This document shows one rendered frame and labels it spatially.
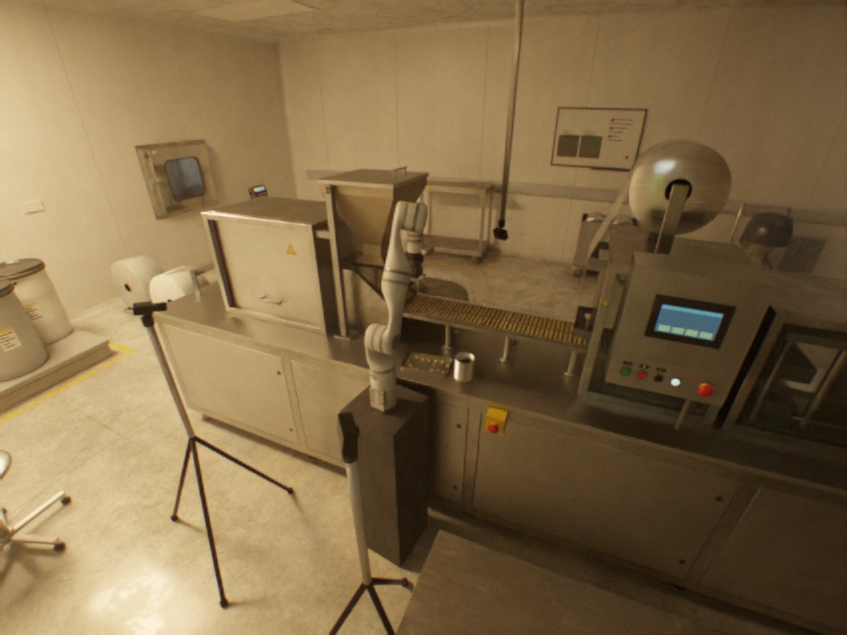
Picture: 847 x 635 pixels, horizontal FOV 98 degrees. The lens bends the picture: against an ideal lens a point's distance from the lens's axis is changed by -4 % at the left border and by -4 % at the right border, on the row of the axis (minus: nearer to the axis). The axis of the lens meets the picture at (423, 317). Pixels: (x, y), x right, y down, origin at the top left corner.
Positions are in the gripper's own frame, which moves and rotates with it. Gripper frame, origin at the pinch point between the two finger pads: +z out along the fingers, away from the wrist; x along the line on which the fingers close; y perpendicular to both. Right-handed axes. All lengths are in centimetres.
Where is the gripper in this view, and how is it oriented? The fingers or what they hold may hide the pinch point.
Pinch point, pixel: (420, 289)
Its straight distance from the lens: 176.9
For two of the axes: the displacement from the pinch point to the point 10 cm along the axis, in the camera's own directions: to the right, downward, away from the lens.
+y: -9.2, -1.8, 3.4
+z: 0.0, 8.8, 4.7
